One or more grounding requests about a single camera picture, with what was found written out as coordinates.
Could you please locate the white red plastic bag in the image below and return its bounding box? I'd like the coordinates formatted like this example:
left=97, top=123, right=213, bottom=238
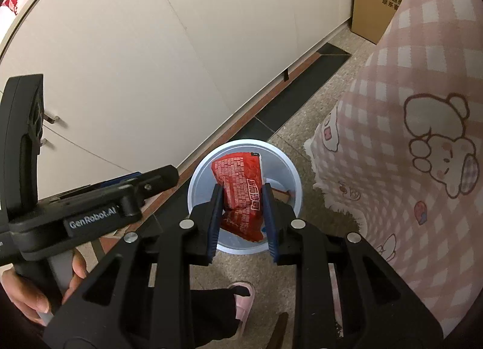
left=0, top=0, right=19, bottom=40

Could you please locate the red snack wrapper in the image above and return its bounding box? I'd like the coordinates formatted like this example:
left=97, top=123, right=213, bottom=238
left=211, top=152, right=264, bottom=243

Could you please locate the white long floor cabinet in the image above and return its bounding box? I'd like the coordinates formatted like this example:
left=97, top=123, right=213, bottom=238
left=1, top=0, right=352, bottom=198

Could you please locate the pink slipper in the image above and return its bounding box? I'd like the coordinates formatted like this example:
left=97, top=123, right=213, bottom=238
left=229, top=281, right=255, bottom=340

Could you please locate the light blue trash bin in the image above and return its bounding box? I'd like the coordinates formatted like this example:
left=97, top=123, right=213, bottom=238
left=187, top=140, right=303, bottom=255

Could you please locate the person left hand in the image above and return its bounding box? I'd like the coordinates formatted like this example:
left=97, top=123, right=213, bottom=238
left=1, top=248, right=88, bottom=326

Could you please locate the pink plaid table skirt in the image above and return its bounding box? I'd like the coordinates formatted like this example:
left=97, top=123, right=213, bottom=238
left=305, top=0, right=482, bottom=334

